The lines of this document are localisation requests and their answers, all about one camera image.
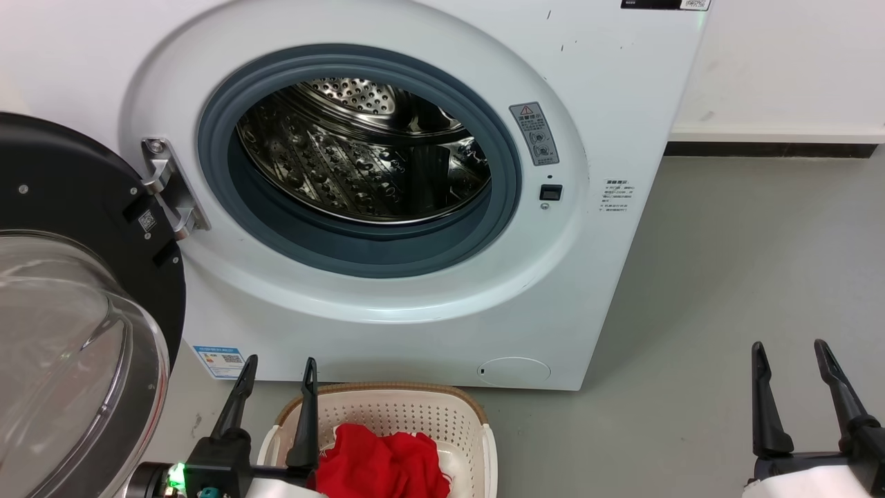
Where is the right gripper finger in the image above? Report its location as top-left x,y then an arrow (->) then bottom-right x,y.
814,339 -> 865,450
752,341 -> 794,457

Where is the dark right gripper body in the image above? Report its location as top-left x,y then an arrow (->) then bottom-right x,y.
750,415 -> 885,485

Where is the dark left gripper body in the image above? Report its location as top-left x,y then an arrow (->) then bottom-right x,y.
183,429 -> 317,498

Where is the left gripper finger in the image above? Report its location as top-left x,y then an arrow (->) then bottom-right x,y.
287,358 -> 319,468
211,355 -> 258,438

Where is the red cloth garment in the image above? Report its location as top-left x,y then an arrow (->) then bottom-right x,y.
315,423 -> 451,498

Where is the cream perforated laundry basket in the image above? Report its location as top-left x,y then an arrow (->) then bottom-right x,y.
257,382 -> 499,498

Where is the stainless steel washing machine drum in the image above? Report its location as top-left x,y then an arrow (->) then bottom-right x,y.
236,77 -> 492,225

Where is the black glass washer door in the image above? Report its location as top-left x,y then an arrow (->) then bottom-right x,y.
0,112 -> 187,498

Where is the blue energy label sticker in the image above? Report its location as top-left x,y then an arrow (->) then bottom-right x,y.
193,345 -> 246,380

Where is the white front-load washing machine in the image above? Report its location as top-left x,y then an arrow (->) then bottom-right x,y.
0,0 -> 711,391

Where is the grey rubber door gasket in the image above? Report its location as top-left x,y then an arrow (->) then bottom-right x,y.
197,44 -> 523,279

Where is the round white filter cover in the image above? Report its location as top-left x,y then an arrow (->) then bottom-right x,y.
477,357 -> 552,387

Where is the silver metal door hinge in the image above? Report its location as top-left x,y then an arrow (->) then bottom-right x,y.
141,137 -> 211,241

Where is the small text instruction sticker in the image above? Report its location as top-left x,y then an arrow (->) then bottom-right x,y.
600,178 -> 631,214

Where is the grey warning sticker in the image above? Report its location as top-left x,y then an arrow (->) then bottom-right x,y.
510,102 -> 560,167

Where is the black wall baseboard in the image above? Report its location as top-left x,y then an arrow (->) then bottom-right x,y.
664,142 -> 880,159

